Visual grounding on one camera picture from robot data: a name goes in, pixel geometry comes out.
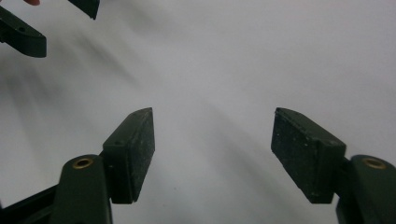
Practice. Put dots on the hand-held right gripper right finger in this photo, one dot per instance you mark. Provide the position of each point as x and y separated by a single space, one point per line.
306 152

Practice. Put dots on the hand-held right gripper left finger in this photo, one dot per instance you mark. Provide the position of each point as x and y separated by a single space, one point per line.
129 155

